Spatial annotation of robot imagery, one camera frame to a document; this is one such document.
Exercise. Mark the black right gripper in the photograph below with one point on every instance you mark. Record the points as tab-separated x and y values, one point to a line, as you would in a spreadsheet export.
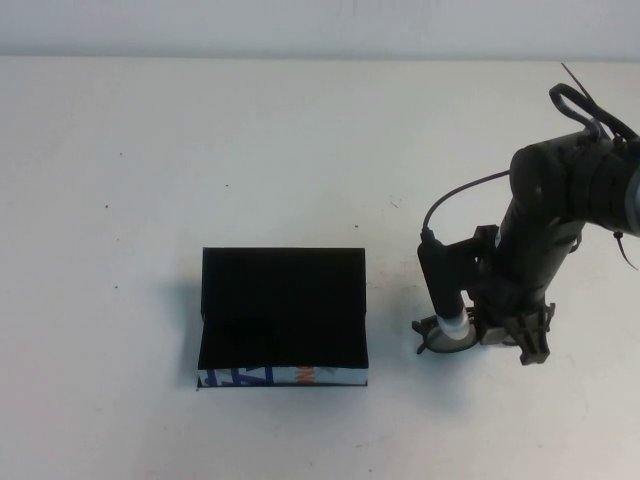
530	260

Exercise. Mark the dark-framed glasses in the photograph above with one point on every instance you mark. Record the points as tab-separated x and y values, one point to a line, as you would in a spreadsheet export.
447	345

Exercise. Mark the black printed glasses case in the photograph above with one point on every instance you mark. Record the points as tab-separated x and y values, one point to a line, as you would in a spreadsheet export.
282	300

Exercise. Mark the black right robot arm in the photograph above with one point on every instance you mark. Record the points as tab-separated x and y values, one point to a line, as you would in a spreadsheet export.
575	170

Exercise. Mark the black zip tie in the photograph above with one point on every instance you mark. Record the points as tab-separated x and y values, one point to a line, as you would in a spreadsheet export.
580	85
627	252

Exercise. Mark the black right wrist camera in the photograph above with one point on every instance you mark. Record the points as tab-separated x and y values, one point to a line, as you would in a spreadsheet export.
442	280

